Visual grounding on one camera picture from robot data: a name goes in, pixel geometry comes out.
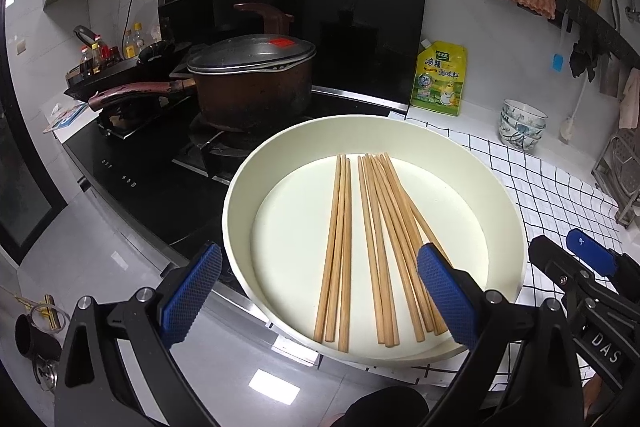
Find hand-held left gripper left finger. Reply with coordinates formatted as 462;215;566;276
52;242;223;427

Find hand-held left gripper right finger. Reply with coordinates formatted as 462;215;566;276
417;243;586;427

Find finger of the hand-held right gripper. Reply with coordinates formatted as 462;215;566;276
528;234;596;308
566;228;640;298

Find bundle of wooden chopsticks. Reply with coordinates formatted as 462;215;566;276
313;152;453;354

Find cream round tray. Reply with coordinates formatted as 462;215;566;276
221;114;528;365

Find person's right forearm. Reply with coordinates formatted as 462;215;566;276
582;374;608;413

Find white black checkered cloth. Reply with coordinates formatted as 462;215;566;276
365;119;640;393

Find metal dish rack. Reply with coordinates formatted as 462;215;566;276
591;127;640;228

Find blue floral ceramic bowl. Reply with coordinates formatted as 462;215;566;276
501;99;548;120
499;124;543;152
500;112;547;135

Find white hanging brush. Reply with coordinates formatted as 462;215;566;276
559;72;591;145

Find black gas stove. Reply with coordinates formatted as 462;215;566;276
62;92;401;268

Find person's dark trousers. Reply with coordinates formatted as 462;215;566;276
320;389;431;427

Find dark cup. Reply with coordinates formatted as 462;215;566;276
15;313;63;360

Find small metal lid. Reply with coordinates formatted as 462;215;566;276
32;357;58;390

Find hanging metal cleaver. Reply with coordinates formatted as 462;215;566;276
600;57;621;98

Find black hanging cloth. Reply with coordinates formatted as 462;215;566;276
570;42;611;82

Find brown cooking pot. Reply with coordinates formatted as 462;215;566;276
89;52;316;131

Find yellow seasoning pouch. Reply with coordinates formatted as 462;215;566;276
410;38;470;118

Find blue printed card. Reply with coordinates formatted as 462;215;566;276
42;102;91;132

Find dark glass door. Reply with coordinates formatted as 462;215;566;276
0;0;68;265

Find glass pot lid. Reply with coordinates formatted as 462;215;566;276
186;34;318;75

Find black glass range hood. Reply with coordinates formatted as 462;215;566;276
44;0;432;118

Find glass ring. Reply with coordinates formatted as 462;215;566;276
30;302;71;333

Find black wall rail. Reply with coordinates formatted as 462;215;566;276
474;0;640;70

